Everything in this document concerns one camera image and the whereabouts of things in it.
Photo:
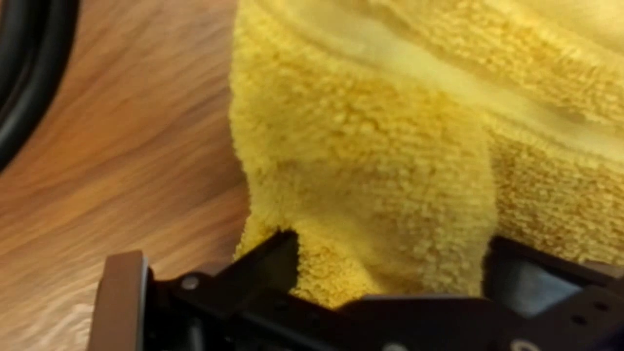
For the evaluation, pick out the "yellow terry towel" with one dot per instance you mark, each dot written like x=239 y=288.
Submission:
x=391 y=163

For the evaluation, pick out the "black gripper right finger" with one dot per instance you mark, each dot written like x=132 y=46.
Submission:
x=540 y=280

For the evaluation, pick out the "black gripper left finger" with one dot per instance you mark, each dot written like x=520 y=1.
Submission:
x=270 y=267

